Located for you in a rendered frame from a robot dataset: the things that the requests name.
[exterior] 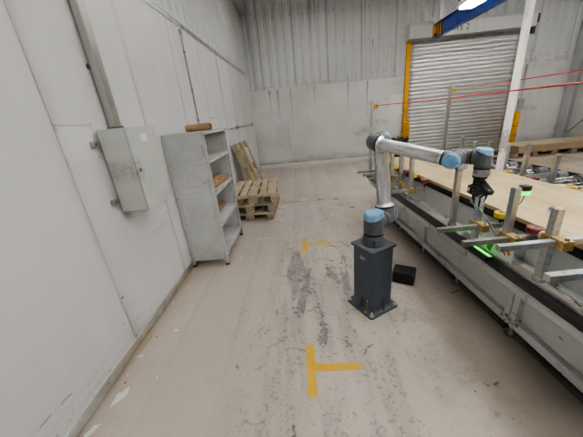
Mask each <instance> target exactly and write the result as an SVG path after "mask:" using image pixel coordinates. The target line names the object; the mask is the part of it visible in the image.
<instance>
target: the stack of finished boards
mask: <svg viewBox="0 0 583 437"><path fill-rule="evenodd" d="M529 143H530V144H533V146H532V150H531V152H535V151H545V150H554V149H564V148H574V147H583V136H574V137H565V138H555V139H545V140H528V141H518V142H509V144H511V147H510V152H515V153H524V152H525V148H526V144H529Z"/></svg>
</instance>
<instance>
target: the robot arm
mask: <svg viewBox="0 0 583 437"><path fill-rule="evenodd" d="M366 146H367V147H368V148H369V149H370V150H371V151H373V152H374V164H375V176H376V189H377V203H376V204H375V209H373V208H372V209H369V210H367V211H365V212H364V234H363V237H362V239H361V244H362V245H363V246H365V247H367V248H372V249H376V248H381V247H384V246H385V239H384V236H383V228H384V227H385V226H386V225H389V224H390V223H392V222H394V221H395V220H396V218H397V216H398V210H397V209H396V207H395V206H394V203H393V202H391V190H390V161H389V153H393V154H398V155H402V156H405V157H409V158H413V159H417V160H423V161H428V162H431V163H435V164H438V165H441V166H444V167H445V168H448V169H453V168H456V167H458V166H459V165H461V164H470V165H474V166H473V173H472V178H473V184H470V185H468V188H469V190H467V192H468V193H469V194H472V199H471V200H470V203H472V204H473V205H474V208H475V209H476V210H478V209H479V208H478V207H481V206H482V204H483V203H484V202H485V200H486V198H487V196H488V195H493V194H494V192H495V191H494V190H493V189H492V188H491V186H490V185H489V184H488V182H487V181H486V180H485V179H487V178H488V176H490V173H491V166H492V161H493V157H494V149H493V148H490V147H477V148H476V149H458V148H457V149H453V150H452V151H451V152H450V151H445V150H439V149H434V148H430V147H422V146H418V145H413V144H409V143H405V142H401V141H396V140H392V139H391V138H390V135H389V134H388V133H387V132H384V131H380V132H377V133H373V134H370V135H369V136H368V137H367V139H366ZM471 185H472V186H471ZM478 196H479V198H478Z"/></svg>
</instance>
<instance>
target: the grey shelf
mask: <svg viewBox="0 0 583 437"><path fill-rule="evenodd" d="M222 132H223V133H222ZM223 136H224V139H223ZM161 141H162V145H163V148H164V152H165V155H166V159H167V164H168V168H169V172H170V175H171V179H172V182H173V186H174V192H175V196H176V199H177V202H178V206H179V209H180V215H181V219H182V223H183V226H184V230H185V233H186V236H187V242H188V246H189V250H190V253H191V257H192V260H193V267H197V266H198V264H196V262H195V260H196V261H204V260H216V259H225V261H226V264H230V262H229V257H228V254H229V252H230V249H231V247H232V246H233V244H234V242H235V240H236V238H237V237H238V235H239V232H240V235H243V232H242V226H241V222H240V216H239V207H238V201H237V196H236V192H235V186H234V181H233V171H232V167H231V161H230V156H229V151H228V145H227V140H226V131H225V129H224V128H216V129H212V130H204V131H195V132H185V133H178V134H168V135H162V136H161ZM224 142H225V143H224ZM200 143H201V144H200ZM202 143H203V144H202ZM203 145H204V146H203ZM201 147H202V148H201ZM225 147H226V148H225ZM206 148H208V150H209V152H208V153H207V149H206ZM202 150H203V153H202ZM204 151H205V152H204ZM203 154H204V157H203ZM226 156H227V157H226ZM227 161H228V163H227ZM229 163H230V164H229ZM228 166H229V168H228ZM230 169H231V170H230ZM229 171H230V172H229ZM218 173H222V174H225V173H226V174H228V176H229V178H228V179H227V180H226V181H224V182H223V183H222V184H221V185H219V186H218V187H217V188H214V183H213V176H212V174H213V175H214V176H215V175H216V174H218ZM207 176H208V177H207ZM230 176H231V177H230ZM208 180H209V182H208ZM231 181H232V183H231ZM209 184H210V186H209ZM232 186H233V187H232ZM210 188H211V190H210ZM233 196H234V197H233ZM221 200H224V201H225V202H226V204H225V205H224V207H223V208H222V210H221V211H219V206H218V204H219V203H220V201H221ZM234 200H235V203H234ZM214 202H215V203H214ZM213 206H214V207H213ZM237 208H238V209H237ZM214 209H215V211H214ZM216 209H217V210H216ZM236 211H237V212H236ZM215 213H216V215H215ZM237 216H238V217H237ZM238 220H239V222H238Z"/></svg>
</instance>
